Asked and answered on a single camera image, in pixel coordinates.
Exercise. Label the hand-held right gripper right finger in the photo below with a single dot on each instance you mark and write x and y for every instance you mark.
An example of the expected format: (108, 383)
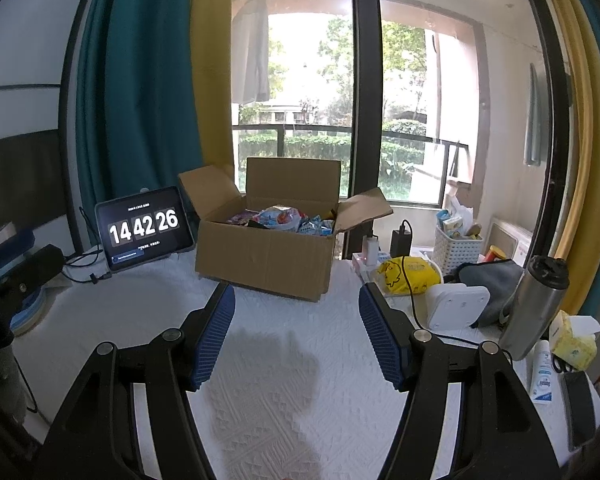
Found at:
(380, 340)

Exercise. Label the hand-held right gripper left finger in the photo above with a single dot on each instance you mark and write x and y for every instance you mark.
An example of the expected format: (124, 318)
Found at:
(212, 340)

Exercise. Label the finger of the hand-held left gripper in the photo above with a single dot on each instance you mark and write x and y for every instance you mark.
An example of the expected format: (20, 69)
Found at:
(42, 262)

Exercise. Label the brown cardboard box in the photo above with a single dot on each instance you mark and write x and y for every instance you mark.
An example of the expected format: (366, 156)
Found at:
(265, 260)

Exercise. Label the light blue round object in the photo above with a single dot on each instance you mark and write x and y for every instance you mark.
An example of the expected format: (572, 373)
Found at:
(27, 310)

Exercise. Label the yellow cartoon bag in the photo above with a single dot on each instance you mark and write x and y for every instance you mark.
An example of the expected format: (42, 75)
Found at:
(425, 275)

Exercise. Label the white plastic device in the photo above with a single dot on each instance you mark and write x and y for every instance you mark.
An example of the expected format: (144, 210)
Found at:
(455, 305)

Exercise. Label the black power adapter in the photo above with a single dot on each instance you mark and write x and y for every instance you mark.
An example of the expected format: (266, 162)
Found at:
(401, 242)

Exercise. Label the tablet with clock display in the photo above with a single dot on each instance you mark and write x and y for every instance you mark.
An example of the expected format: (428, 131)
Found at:
(145, 225)

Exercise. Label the white plastic basket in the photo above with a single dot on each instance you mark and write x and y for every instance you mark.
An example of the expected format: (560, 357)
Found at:
(457, 255)

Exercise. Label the blue white snack packet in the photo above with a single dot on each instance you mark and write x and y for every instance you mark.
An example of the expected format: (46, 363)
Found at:
(315, 226)

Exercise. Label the grey cloth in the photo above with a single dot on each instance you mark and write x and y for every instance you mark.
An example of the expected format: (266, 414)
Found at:
(495, 275)

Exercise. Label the red blue snack bag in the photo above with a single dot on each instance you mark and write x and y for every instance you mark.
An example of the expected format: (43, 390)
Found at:
(280, 217)

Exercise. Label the steel thermos bottle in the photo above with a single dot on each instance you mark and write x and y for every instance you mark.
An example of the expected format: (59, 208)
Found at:
(530, 310)

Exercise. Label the white plastic bag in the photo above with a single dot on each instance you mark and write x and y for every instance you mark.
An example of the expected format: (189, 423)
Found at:
(457, 207)

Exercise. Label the small white bottle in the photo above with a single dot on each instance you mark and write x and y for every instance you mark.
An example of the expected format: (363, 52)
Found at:
(541, 375)

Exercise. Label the yellow tissue box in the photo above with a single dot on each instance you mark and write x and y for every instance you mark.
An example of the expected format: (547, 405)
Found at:
(575, 345)

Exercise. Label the black balcony railing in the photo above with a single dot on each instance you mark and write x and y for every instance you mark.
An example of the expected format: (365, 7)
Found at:
(280, 145)

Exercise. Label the black phone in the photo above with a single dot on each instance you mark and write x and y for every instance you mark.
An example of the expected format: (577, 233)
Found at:
(580, 410)

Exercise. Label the yellow curtain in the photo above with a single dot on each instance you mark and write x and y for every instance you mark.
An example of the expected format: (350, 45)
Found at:
(212, 85)
(587, 160)

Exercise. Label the hanging blue towel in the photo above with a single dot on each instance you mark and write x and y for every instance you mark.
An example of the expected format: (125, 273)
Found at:
(532, 120)

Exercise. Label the hanging white shirt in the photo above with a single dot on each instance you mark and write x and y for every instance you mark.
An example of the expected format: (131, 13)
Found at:
(252, 50)

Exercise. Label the black window frame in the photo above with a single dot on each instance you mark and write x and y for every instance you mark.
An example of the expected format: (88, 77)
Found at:
(366, 110)

